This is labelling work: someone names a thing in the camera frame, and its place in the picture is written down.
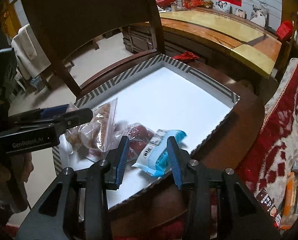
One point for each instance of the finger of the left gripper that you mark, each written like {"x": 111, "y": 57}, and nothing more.
{"x": 38, "y": 114}
{"x": 67, "y": 120}

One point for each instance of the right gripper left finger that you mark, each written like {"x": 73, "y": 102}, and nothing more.
{"x": 117, "y": 161}

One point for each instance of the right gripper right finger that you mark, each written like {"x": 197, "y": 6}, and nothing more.
{"x": 178, "y": 160}

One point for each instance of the blue white snack packet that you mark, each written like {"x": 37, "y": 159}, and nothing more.
{"x": 153, "y": 159}

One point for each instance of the clear bag brown snacks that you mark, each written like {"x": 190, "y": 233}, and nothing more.
{"x": 93, "y": 138}

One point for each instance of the dark brown coffee stick packet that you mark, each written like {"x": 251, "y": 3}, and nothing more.
{"x": 269, "y": 207}

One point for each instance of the orange clear cracker pack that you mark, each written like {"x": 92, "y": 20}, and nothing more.
{"x": 290, "y": 210}

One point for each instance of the clear bag red dates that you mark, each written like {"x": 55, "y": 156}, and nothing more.
{"x": 139, "y": 136}

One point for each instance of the white cloth on chair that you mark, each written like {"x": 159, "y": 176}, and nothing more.
{"x": 31, "y": 59}

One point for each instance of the white striped cardboard box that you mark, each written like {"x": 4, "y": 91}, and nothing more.
{"x": 163, "y": 93}

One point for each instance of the dark wooden chair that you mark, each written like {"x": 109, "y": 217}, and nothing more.
{"x": 77, "y": 200}

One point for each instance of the red cloth under table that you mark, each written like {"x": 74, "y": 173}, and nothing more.
{"x": 186, "y": 57}

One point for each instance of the red cream floral blanket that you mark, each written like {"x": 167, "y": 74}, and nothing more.
{"x": 272, "y": 155}

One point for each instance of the marble top wooden table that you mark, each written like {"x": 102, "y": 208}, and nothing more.
{"x": 216, "y": 36}

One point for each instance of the red plush toy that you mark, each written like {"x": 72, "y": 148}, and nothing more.
{"x": 196, "y": 3}

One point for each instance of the red gift bag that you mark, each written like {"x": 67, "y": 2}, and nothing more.
{"x": 284, "y": 31}

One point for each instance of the cat photo frame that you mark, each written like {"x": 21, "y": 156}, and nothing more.
{"x": 259, "y": 15}

